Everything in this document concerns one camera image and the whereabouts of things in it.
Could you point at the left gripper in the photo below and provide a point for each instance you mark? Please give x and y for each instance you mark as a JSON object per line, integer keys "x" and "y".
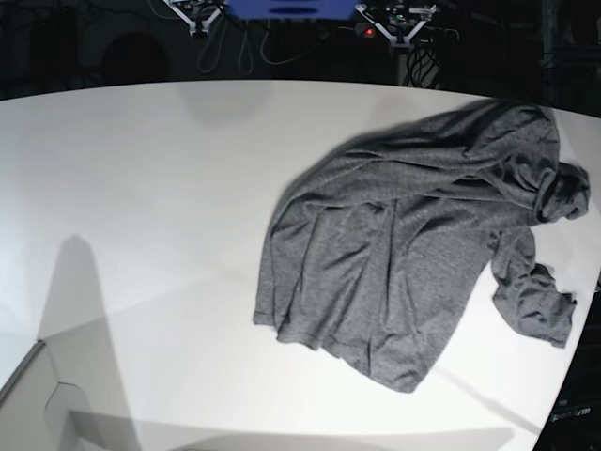
{"x": 396, "y": 14}

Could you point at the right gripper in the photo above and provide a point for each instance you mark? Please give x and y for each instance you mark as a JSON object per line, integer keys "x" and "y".
{"x": 200, "y": 16}

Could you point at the grey t-shirt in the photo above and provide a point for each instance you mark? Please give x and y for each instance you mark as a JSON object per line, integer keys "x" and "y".
{"x": 373, "y": 255}

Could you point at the black power strip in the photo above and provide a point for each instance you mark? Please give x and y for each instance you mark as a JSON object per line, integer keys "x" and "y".
{"x": 401, "y": 36}

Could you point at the blue box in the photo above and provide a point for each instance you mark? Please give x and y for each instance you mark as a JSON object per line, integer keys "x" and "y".
{"x": 292, "y": 9}

